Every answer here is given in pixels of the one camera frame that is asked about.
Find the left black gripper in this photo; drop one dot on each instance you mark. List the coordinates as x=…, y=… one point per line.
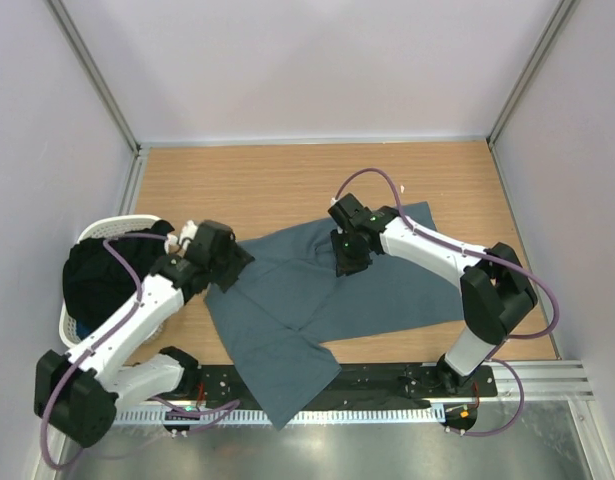
x=238, y=257

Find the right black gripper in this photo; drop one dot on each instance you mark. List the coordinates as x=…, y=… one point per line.
x=345, y=264

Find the grey-blue t shirt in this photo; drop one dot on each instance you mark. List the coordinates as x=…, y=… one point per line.
x=275, y=320

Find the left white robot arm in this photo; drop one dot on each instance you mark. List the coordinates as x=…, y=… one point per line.
x=170, y=284

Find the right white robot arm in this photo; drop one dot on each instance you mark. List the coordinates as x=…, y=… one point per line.
x=495, y=293

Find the blue garment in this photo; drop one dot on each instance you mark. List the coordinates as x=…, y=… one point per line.
x=82, y=331

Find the white laundry basket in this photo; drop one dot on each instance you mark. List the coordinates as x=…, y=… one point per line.
x=107, y=227

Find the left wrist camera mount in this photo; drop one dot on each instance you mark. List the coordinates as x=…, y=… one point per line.
x=174, y=242

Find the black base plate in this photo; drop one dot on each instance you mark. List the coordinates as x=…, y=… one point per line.
x=387, y=386

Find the white slotted cable duct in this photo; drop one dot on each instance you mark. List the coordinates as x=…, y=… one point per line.
x=153, y=414

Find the left corner aluminium post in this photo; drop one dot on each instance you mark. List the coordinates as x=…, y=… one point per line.
x=84, y=57

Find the corner aluminium post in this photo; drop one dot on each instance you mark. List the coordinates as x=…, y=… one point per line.
x=84, y=57
x=555, y=25

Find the aluminium rail frame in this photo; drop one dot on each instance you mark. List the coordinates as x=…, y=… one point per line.
x=547, y=380

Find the right corner aluminium post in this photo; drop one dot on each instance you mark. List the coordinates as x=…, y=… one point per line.
x=555, y=25

